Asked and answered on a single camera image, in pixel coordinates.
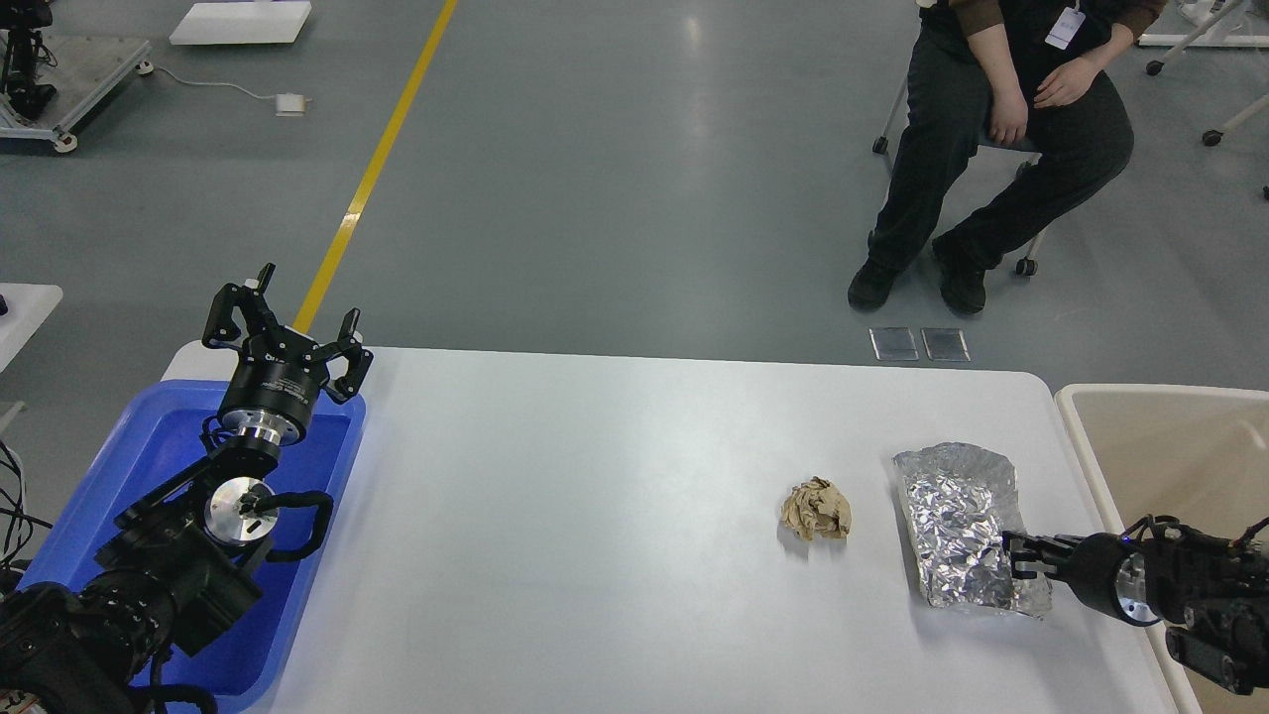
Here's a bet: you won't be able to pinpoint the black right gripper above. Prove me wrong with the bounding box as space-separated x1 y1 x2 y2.
1003 531 1162 628

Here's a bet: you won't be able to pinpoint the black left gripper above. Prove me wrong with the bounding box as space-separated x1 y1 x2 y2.
202 264 376 434

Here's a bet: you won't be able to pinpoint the silver foil bag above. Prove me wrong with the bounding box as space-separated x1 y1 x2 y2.
892 443 1052 618

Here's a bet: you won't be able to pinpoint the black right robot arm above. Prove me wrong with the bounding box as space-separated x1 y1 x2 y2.
1003 515 1268 695

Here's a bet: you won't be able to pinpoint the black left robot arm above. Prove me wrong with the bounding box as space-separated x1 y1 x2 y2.
3 264 376 713

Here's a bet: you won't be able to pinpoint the blue plastic bin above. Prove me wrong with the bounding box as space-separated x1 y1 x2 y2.
20 380 367 713

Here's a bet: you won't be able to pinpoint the beige plastic bin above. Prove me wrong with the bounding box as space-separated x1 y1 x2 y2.
1055 384 1269 714

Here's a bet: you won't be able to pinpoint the crumpled brown paper ball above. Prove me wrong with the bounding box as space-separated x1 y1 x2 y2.
780 476 854 542

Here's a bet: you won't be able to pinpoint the right metal floor plate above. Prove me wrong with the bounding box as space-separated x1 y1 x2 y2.
921 328 972 363

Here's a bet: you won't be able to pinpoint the metal floor plate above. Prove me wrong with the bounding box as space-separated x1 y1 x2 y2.
921 328 972 363
868 328 920 361

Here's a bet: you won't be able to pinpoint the left metal floor plate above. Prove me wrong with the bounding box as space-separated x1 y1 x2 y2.
868 328 920 361

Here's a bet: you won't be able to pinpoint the white side table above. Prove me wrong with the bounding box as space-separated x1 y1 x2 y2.
1 282 63 372

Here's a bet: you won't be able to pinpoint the white office chair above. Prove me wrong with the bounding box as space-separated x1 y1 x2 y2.
871 79 1046 279

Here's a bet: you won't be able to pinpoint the white flat board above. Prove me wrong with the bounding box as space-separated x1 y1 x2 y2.
169 1 312 46

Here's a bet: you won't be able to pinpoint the metal cart platform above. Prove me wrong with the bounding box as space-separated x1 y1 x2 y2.
1 1 154 153

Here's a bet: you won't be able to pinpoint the seated person dark clothes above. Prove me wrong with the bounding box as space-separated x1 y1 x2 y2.
848 1 1165 315

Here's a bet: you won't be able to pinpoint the white wheeled furniture legs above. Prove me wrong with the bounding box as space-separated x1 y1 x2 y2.
1136 1 1268 148

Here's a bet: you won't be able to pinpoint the white power adapter with cable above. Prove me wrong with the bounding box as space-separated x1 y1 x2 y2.
148 60 311 117

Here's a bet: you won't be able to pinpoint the black cables at left edge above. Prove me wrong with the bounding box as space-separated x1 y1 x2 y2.
0 436 51 571

